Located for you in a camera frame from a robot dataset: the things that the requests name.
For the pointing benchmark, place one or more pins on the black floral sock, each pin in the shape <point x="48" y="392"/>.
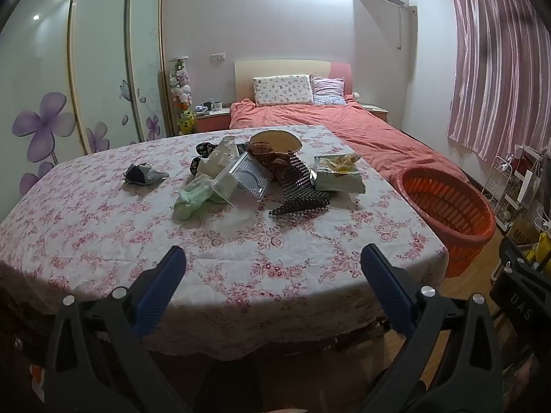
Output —
<point x="204" y="148"/>

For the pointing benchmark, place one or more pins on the pink floral tablecloth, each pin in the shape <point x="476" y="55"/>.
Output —
<point x="258" y="245"/>

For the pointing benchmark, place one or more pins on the brown paper bag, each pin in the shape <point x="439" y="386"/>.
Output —
<point x="523" y="230"/>

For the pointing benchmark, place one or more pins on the white paper bag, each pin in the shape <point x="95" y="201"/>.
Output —
<point x="221" y="152"/>

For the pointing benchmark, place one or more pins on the pink front nightstand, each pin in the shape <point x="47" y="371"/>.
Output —
<point x="211" y="121"/>

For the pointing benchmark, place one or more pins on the cream nightstand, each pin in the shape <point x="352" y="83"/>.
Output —
<point x="376" y="111"/>

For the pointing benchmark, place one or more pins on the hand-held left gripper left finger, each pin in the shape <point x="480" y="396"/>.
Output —
<point x="158" y="294"/>

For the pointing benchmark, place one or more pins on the orange plastic laundry basket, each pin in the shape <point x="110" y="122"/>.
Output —
<point x="447" y="223"/>

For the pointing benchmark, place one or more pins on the pale green sock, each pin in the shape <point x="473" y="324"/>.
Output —
<point x="191" y="200"/>

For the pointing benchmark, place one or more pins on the sliding door wardrobe with flowers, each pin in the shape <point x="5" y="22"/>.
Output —
<point x="99" y="51"/>

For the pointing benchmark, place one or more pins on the dark grey striped sock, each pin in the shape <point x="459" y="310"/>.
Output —
<point x="144" y="175"/>

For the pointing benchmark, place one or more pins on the brown plaid cloth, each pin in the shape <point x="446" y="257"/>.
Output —
<point x="267" y="158"/>

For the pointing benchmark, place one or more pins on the clear plastic tray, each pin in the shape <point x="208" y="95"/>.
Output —
<point x="249" y="179"/>

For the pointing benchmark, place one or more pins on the pink striped pillow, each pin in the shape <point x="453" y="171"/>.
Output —
<point x="328" y="90"/>

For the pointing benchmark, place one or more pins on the opened snack packet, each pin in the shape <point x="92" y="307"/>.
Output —
<point x="340" y="179"/>

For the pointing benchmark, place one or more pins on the pink striped curtain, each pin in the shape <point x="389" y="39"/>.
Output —
<point x="499" y="69"/>

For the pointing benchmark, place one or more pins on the black mesh mat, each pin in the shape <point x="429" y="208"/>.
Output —
<point x="297" y="185"/>

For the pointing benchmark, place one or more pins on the hanging column of plush toys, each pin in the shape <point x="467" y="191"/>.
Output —
<point x="181" y="94"/>

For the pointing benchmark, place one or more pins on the floral white pillow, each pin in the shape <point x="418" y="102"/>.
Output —
<point x="282" y="90"/>

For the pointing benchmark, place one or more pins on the cream and pink headboard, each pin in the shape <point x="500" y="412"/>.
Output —
<point x="280" y="68"/>

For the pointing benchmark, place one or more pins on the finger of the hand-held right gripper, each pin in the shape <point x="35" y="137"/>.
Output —
<point x="518" y="307"/>
<point x="518" y="260"/>

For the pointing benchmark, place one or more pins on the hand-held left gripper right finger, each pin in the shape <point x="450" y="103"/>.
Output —
<point x="387" y="290"/>

